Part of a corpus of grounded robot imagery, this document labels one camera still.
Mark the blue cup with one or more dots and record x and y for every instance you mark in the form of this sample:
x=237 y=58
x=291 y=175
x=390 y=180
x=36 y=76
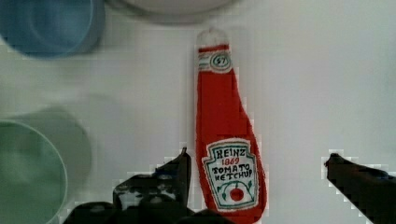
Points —
x=50 y=29

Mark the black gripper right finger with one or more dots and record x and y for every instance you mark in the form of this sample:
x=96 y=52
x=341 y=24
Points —
x=371 y=191

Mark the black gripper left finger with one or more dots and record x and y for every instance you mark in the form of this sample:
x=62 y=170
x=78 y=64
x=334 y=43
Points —
x=171 y=180

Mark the lilac round plate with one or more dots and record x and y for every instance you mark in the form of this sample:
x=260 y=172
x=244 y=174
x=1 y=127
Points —
x=171 y=11

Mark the green mug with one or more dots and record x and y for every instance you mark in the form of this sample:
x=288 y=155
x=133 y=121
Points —
x=45 y=159

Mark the red felt ketchup bottle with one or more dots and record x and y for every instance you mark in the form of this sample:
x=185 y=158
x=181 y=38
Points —
x=227 y=154

